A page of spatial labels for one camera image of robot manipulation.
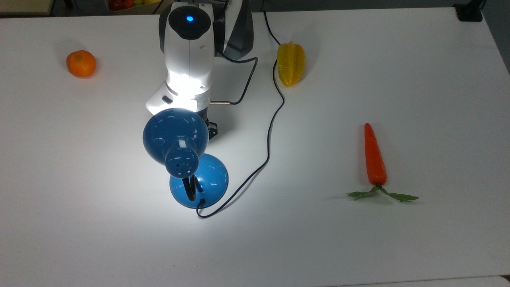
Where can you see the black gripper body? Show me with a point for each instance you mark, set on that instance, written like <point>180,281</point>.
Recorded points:
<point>211,128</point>

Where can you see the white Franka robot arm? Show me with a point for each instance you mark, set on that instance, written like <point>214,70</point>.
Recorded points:
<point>191,56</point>

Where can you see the blue desk lamp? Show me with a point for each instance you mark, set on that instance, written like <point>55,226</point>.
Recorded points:
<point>175,139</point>

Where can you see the yellow toy starfruit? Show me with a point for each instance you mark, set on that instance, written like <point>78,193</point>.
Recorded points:
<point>291,63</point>

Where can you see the orange toy mandarin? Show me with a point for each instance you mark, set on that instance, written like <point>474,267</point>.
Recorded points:
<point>81,63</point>

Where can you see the orange toy carrot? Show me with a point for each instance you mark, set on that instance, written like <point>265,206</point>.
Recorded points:
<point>374,159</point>

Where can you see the tan wooden board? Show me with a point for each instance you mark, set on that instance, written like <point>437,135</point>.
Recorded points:
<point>24,6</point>

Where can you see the black clamped camera pole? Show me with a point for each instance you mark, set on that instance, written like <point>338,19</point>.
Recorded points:
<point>470,10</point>

